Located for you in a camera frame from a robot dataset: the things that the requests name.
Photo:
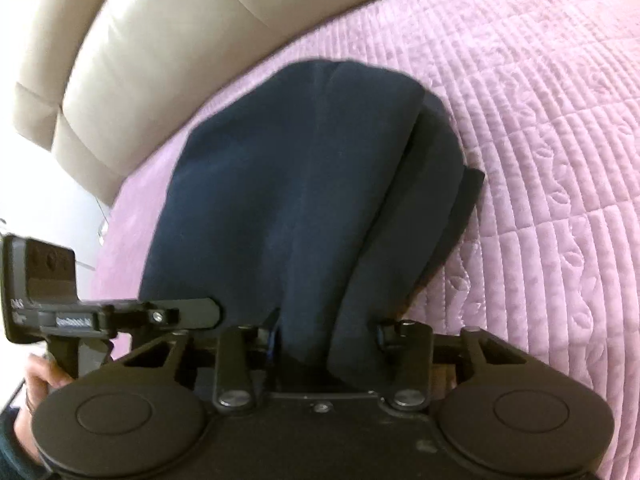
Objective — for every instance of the pink quilted blanket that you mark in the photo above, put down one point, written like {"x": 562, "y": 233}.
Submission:
{"x": 540, "y": 135}

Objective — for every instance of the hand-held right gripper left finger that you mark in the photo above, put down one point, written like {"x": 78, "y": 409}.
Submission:
{"x": 235, "y": 360}

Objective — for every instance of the person's left forearm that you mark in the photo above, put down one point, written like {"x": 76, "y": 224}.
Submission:
{"x": 17, "y": 450}

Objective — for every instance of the person's left hand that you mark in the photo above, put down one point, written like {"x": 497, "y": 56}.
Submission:
{"x": 42, "y": 385}

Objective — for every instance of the beige leather headboard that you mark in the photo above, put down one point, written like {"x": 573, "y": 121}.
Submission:
{"x": 150, "y": 50}

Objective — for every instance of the dark navy garment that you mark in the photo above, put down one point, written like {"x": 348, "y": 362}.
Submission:
{"x": 280, "y": 200}

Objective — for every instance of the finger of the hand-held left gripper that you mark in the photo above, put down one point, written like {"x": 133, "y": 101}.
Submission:
{"x": 192, "y": 310}

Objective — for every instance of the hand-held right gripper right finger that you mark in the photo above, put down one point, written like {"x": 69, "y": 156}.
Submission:
{"x": 412, "y": 360}

